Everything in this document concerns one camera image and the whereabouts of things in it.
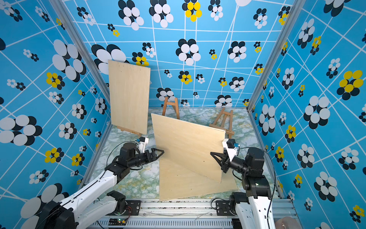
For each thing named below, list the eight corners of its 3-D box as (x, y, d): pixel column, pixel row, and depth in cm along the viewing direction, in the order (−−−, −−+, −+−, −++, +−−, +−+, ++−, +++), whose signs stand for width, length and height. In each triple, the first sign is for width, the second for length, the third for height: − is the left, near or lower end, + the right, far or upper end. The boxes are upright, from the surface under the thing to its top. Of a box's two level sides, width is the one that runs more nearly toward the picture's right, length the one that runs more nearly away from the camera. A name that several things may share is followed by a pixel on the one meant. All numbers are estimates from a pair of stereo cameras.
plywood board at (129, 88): (115, 129, 108) (83, 82, 76) (132, 107, 123) (111, 60, 90) (149, 138, 103) (130, 92, 70) (162, 114, 118) (152, 67, 85)
